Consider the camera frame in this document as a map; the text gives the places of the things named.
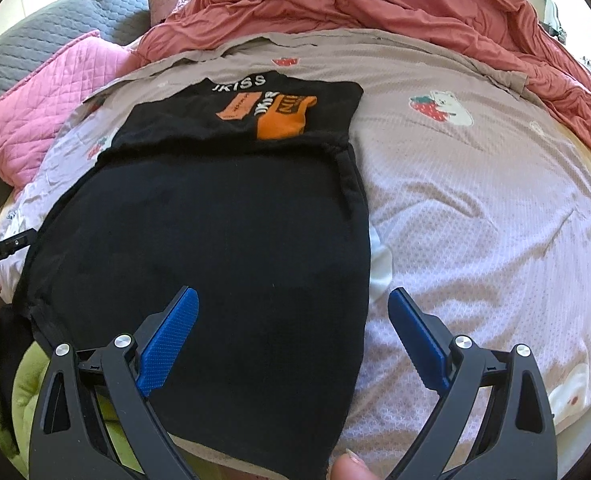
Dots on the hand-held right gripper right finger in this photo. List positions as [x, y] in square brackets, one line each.
[420, 335]

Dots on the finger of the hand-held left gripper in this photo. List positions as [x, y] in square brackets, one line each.
[12, 245]

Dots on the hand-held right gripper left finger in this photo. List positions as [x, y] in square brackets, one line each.
[168, 335]

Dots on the black t-shirt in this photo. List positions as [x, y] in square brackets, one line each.
[200, 235]

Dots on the person's right hand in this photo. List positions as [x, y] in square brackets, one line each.
[350, 467]

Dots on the green quilted cloth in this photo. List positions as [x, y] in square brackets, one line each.
[30, 385]

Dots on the strawberry print bed sheet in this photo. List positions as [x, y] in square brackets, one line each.
[475, 210]

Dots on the pink quilted pillow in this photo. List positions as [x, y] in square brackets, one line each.
[50, 100]

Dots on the dusty pink small pillow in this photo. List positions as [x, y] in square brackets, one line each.
[168, 2]

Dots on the salmon red duvet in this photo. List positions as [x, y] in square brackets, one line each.
[375, 5]

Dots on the white chair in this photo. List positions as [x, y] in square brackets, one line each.
[545, 10]

